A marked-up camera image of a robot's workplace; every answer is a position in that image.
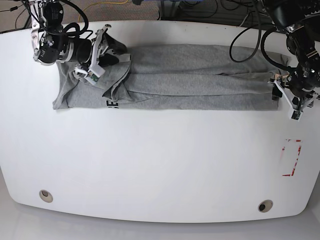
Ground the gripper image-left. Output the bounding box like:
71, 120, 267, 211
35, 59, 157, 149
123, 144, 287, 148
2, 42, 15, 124
73, 24, 127, 79

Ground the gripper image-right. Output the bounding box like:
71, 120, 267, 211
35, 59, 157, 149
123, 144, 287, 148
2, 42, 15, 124
268, 74, 320, 112

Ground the grey t-shirt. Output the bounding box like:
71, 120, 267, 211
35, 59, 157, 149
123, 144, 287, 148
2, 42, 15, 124
52, 44, 286, 111

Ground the red tape rectangle marking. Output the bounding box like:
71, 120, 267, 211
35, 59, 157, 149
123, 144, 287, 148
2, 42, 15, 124
279, 139, 302, 177

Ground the black tripod stand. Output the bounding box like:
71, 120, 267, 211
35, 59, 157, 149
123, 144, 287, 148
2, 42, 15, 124
20, 0, 39, 29

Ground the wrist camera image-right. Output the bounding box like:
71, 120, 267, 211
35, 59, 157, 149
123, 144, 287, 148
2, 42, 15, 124
288, 108, 303, 122

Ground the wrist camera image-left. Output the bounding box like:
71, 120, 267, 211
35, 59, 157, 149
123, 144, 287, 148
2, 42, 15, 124
84, 65, 105, 85

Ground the yellow cable on floor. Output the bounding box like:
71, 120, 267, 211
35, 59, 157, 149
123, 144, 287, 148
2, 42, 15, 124
77, 0, 130, 23

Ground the right table cable grommet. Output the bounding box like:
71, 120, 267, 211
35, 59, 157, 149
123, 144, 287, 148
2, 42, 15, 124
258, 199, 273, 213

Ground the table cable grommet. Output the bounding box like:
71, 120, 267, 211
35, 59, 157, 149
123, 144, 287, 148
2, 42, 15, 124
39, 190, 53, 203
258, 199, 273, 213

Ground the left table cable grommet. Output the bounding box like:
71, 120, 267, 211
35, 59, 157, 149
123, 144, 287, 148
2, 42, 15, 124
39, 190, 53, 203

